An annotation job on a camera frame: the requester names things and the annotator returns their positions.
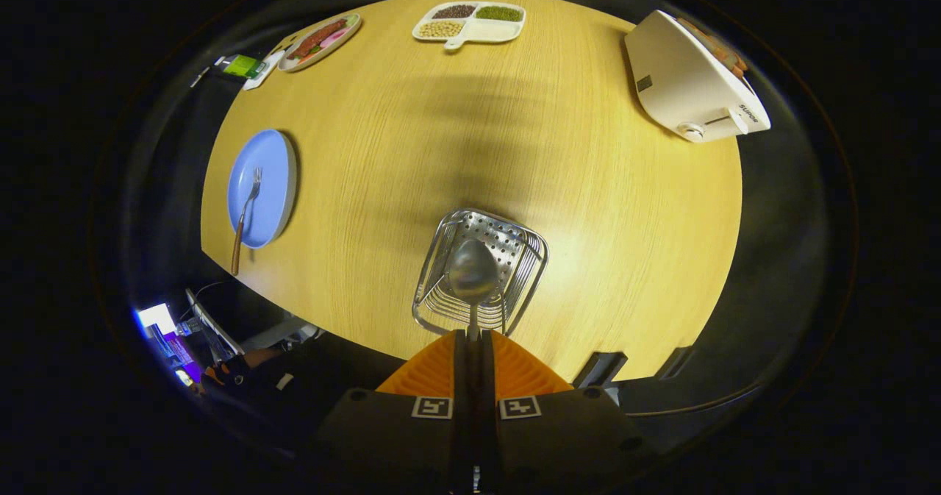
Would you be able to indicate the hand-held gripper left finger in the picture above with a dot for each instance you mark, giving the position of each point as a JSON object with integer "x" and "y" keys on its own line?
{"x": 460, "y": 377}

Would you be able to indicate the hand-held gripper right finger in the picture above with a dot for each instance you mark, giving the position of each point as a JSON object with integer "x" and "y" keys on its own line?
{"x": 488, "y": 377}

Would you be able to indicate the metal spoon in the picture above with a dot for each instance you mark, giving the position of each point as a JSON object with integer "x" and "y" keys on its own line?
{"x": 473, "y": 271}

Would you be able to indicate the white metal stand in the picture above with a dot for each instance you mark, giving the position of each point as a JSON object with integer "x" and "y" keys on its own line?
{"x": 213, "y": 326}

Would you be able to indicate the blue plate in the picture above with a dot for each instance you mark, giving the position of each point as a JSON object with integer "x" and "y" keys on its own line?
{"x": 268, "y": 201}

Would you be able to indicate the lit computer screen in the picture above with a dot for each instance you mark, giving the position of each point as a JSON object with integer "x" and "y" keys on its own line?
{"x": 156, "y": 317}

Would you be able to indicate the white divided tray of beans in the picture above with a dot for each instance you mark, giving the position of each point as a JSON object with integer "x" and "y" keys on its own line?
{"x": 485, "y": 31}

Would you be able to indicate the white toaster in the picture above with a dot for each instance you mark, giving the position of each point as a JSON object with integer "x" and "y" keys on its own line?
{"x": 684, "y": 83}

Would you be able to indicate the white square coaster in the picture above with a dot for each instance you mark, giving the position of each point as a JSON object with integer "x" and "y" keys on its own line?
{"x": 268, "y": 68}

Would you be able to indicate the plate of meat and vegetables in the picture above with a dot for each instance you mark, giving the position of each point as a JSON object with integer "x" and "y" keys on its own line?
{"x": 320, "y": 39}

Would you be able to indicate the green drink bottle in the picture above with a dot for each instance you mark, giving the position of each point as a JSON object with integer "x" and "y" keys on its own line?
{"x": 242, "y": 65}

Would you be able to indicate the toasted bread slice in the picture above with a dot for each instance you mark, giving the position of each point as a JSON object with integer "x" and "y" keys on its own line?
{"x": 735, "y": 62}
{"x": 706, "y": 39}

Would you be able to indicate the black table bracket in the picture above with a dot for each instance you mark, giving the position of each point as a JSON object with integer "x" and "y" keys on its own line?
{"x": 599, "y": 368}
{"x": 675, "y": 361}

